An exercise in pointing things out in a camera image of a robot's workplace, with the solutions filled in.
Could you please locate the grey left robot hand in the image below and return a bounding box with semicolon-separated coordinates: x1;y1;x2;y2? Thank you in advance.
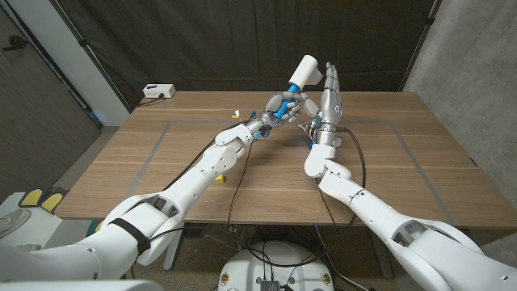
256;91;308;130

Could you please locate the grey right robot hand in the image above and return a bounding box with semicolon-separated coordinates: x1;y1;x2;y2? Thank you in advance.
302;61;345;146

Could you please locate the blue handled lint roller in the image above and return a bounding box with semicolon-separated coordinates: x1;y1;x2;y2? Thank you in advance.
272;54;324;120

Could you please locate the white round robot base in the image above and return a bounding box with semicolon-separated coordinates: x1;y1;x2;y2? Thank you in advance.
217;241;335;291

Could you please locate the clear plastic parts bag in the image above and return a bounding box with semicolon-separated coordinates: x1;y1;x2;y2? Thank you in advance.
297;119;343;150

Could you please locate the black backdrop curtain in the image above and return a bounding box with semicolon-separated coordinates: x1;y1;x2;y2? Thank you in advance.
56;0;441;112

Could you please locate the white power strip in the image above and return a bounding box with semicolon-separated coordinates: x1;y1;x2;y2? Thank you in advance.
142;83;177;99

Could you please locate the black backdrop stand pole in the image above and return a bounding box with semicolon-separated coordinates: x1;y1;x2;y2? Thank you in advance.
48;0;132;113
398;0;442;93

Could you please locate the grey table leg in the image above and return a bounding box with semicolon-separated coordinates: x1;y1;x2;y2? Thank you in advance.
369;232;395;279

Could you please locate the white table leg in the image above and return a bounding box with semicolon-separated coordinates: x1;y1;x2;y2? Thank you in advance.
163;224;186;271

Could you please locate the teal yellow colourful object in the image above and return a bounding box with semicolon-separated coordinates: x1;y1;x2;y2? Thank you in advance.
85;220;108;238

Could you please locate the yellow black foot pad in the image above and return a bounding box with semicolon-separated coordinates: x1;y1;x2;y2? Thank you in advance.
18;187;44;209
40;189;68;214

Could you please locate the white low platform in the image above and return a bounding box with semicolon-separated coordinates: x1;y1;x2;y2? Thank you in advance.
0;192;64;250

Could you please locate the grey sneaker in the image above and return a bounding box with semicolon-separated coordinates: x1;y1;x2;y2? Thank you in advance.
0;209;32;238

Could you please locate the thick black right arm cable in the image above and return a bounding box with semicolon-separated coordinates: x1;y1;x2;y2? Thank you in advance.
246;127;368;270

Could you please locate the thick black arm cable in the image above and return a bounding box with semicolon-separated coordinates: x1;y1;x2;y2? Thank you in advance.
161;120;243;192
246;127;368;270

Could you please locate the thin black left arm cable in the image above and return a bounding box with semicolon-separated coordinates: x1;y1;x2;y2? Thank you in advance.
225;137;255;227

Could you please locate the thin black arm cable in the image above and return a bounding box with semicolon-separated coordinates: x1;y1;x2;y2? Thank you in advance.
225;137;255;227
314;177;340;243

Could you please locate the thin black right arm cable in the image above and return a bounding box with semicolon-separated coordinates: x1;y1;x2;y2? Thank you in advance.
314;177;340;243

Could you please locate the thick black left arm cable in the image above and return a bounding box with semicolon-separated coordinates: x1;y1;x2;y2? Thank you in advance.
161;120;243;192

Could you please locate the black power strip cable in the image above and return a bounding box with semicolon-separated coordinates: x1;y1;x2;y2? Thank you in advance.
137;93;165;108

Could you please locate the black wall hook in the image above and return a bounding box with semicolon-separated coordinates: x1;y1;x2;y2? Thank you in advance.
2;35;30;52

